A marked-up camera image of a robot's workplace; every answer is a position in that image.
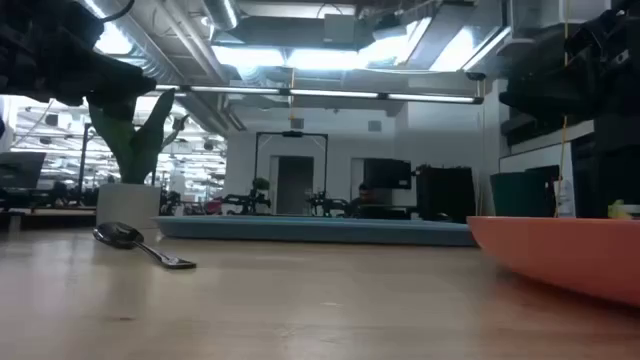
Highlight orange ceramic plate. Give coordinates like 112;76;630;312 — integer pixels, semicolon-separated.
467;215;640;307

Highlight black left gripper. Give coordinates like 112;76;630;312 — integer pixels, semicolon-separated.
0;0;158;110

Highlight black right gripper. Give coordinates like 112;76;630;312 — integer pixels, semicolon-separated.
498;0;640;124

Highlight yellow green cup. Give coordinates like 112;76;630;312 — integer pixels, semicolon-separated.
607;199;632;219

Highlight black wall monitor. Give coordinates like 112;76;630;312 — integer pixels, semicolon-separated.
363;158;413;190

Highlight green plant in white pot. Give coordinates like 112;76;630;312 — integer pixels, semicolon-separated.
88;88;191;231

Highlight dark green panel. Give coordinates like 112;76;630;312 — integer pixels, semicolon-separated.
489;164;561;219

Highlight long ceiling light fixture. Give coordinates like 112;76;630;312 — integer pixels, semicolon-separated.
154;84;485;105

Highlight black cabinet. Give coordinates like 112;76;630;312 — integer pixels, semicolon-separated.
416;164;476;222

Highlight dark metal spoon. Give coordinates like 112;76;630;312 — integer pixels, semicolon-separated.
92;221;198;271

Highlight black rectangular gantry frame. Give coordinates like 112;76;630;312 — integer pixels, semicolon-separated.
254;130;330;211

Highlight blue plastic tray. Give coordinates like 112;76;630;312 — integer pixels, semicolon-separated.
153;214;476;247

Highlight person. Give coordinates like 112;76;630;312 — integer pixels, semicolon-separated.
348;182;382;219

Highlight dark desk monitor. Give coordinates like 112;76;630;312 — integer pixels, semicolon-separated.
0;151;47;190

